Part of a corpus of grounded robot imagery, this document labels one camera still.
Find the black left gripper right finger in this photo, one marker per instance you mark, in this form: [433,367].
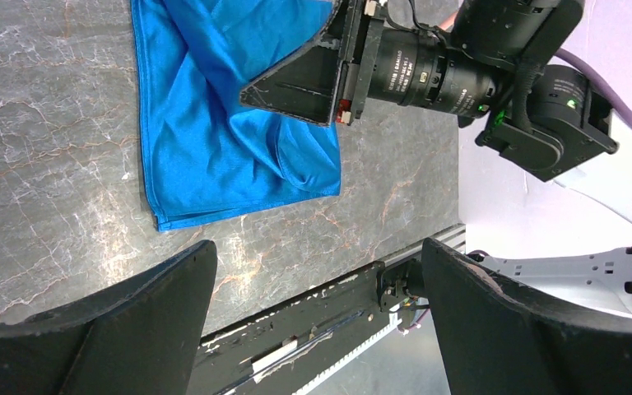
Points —
[499,336]

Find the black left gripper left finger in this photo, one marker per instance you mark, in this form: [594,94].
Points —
[138,336]

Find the blue cloth napkin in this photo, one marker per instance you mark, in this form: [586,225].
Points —
[205,156]

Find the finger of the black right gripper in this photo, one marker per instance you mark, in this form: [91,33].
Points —
[304,84]

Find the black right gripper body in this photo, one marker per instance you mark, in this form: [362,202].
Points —
[408,67]

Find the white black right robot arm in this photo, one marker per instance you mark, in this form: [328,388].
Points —
[547,111]

